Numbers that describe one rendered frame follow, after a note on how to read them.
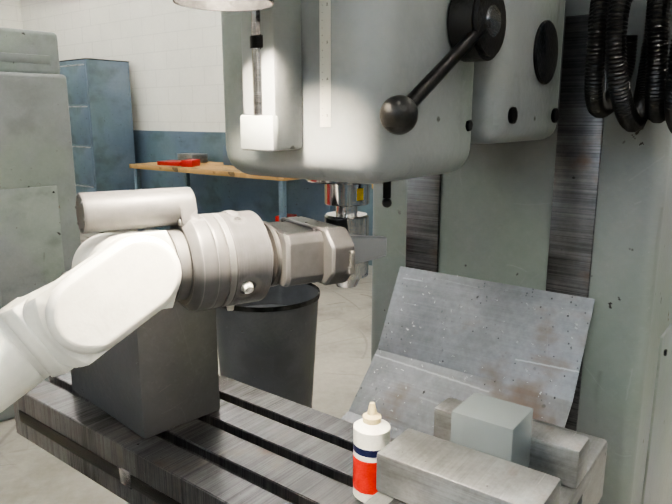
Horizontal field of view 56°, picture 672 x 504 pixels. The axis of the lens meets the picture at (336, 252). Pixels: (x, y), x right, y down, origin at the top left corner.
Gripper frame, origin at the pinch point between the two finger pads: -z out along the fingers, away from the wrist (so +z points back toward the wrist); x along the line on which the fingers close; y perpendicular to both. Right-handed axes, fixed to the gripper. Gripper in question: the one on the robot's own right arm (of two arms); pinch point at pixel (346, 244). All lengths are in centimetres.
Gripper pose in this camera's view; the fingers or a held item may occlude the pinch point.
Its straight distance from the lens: 66.4
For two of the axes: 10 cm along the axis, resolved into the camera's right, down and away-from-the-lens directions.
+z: -8.4, 1.1, -5.4
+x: -5.5, -1.7, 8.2
